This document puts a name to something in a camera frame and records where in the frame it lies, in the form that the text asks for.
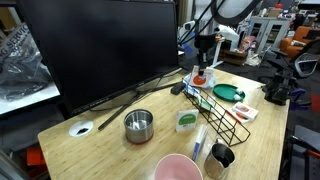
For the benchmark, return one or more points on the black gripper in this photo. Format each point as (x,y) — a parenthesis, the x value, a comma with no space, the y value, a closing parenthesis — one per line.
(205,45)

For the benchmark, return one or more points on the white box red circle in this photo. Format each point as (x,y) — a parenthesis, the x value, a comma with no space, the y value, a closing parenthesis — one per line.
(207,70)

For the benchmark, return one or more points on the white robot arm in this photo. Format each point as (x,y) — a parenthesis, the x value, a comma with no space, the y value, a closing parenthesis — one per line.
(209,14)

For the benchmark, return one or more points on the blue white toothpaste box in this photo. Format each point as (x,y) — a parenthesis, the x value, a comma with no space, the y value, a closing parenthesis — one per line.
(203,129)

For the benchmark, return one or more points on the pink plastic cup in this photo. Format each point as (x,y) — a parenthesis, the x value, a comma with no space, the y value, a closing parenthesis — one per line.
(177,167)

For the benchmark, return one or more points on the blue white plastic packet bag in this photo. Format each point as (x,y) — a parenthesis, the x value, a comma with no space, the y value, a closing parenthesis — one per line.
(206,81)

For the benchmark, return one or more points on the black power adapter brick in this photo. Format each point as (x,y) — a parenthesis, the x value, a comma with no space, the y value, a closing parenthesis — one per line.
(176,89)

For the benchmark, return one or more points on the green round plate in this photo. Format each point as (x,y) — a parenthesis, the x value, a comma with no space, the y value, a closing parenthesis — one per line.
(228,92)

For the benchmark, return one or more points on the white green box in rack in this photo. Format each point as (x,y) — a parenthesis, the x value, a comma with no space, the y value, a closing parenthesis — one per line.
(205,104)

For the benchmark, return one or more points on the white orange flat box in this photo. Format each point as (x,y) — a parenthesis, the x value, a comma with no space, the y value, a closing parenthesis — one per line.
(242,112)

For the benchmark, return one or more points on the white cabinet glass doors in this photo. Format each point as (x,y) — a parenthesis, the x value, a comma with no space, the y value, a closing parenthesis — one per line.
(268,31)

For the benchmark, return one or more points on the black desk clamp vise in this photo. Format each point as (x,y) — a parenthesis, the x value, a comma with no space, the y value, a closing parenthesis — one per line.
(278,89)

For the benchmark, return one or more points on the round stainless steel tin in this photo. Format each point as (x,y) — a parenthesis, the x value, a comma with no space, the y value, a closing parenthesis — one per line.
(139,126)

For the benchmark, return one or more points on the orange armchair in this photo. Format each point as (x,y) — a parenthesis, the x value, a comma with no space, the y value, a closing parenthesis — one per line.
(293,45)

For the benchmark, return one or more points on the small steel pitcher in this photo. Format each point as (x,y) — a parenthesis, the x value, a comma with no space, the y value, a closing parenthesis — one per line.
(219,160)

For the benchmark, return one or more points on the large black computer monitor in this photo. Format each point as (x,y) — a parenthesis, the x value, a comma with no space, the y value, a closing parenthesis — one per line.
(96,50)

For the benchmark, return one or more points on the clear plastic bag with print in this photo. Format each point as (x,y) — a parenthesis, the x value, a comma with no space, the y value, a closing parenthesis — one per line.
(21,70)

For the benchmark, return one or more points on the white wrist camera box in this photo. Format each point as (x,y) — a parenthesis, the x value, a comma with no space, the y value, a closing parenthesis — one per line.
(226,33)

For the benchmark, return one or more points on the black wire rack basket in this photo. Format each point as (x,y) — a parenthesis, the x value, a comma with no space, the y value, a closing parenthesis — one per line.
(230,130)

